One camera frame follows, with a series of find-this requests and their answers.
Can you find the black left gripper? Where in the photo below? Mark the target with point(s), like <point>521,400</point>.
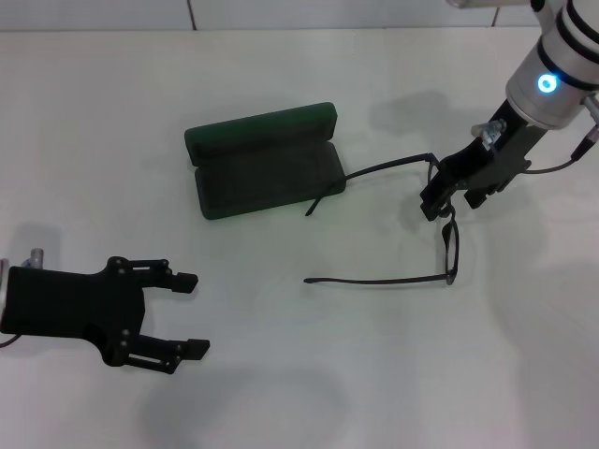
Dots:
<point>70,304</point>

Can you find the black glasses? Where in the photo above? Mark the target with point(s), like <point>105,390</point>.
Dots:
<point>374,282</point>

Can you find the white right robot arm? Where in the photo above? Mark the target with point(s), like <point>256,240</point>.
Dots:
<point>561,47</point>

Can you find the green glasses case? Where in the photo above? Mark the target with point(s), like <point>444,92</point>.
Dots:
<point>262,178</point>

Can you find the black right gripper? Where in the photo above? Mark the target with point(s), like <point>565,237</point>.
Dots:
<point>491,159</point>

